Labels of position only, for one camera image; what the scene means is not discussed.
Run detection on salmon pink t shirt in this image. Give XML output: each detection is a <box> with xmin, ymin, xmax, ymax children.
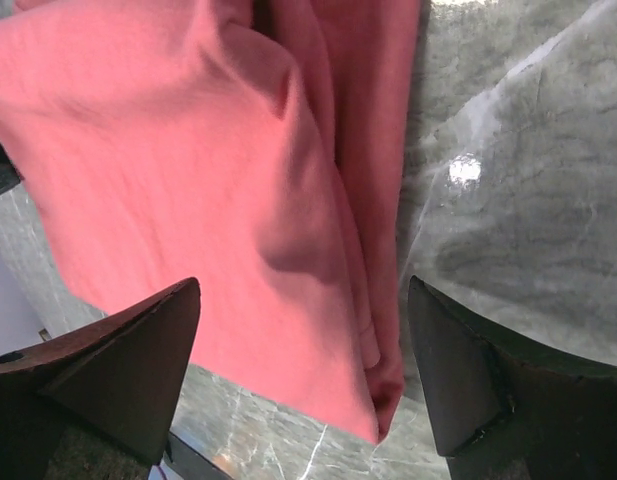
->
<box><xmin>0</xmin><ymin>1</ymin><xmax>420</xmax><ymax>443</ymax></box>

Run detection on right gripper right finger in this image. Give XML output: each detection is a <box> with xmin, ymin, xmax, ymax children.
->
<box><xmin>408</xmin><ymin>277</ymin><xmax>617</xmax><ymax>480</ymax></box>

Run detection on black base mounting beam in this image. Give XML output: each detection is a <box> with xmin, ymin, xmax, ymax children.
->
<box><xmin>163</xmin><ymin>432</ymin><xmax>232</xmax><ymax>480</ymax></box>

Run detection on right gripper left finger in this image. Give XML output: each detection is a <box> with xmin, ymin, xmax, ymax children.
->
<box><xmin>0</xmin><ymin>278</ymin><xmax>200</xmax><ymax>479</ymax></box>

